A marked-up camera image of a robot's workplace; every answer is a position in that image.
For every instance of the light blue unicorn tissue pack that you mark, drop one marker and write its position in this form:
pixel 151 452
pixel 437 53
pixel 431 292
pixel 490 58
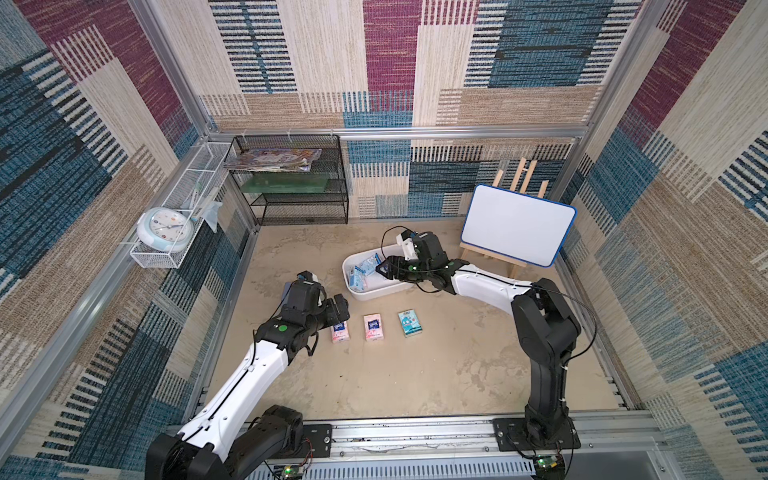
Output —
pixel 368 266

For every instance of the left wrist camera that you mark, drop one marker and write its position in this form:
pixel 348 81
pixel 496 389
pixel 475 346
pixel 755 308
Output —
pixel 308 277

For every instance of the white storage box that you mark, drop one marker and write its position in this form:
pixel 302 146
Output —
pixel 376 285

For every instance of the teal cartoon tissue pack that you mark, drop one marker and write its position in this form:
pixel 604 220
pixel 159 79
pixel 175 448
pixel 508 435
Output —
pixel 410 323

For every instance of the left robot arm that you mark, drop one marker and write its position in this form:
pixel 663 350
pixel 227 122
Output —
pixel 240 396

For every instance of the white wire basket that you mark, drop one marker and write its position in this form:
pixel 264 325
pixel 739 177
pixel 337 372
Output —
pixel 195 190

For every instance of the blue framed whiteboard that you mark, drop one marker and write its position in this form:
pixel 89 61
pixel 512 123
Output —
pixel 517 226

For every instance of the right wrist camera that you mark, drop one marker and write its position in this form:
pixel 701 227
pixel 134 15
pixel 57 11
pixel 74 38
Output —
pixel 407 241

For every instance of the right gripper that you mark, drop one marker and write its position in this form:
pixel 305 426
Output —
pixel 395 267

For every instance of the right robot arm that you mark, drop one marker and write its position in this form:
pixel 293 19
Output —
pixel 546 329

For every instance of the colourful magazine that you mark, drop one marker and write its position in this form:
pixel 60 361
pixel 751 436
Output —
pixel 274 160

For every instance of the black wire shelf rack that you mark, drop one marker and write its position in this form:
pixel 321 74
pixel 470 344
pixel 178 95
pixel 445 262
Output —
pixel 329 207

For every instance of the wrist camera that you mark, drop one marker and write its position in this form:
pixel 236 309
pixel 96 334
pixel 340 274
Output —
pixel 407 241
pixel 308 277

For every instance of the pink Tempo tissue pack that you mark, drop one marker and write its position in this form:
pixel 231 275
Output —
pixel 340 332
pixel 373 327

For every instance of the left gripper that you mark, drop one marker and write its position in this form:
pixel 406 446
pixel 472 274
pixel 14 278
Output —
pixel 342 312

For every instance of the blue grey hole punch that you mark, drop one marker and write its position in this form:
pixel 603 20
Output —
pixel 286 292

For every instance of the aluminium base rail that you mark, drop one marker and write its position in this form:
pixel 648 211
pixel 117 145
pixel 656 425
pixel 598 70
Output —
pixel 614 445

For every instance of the green board on shelf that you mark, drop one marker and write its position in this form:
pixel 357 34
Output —
pixel 285 183

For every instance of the round white clock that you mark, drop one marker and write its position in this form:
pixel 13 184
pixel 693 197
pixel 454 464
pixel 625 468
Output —
pixel 165 230

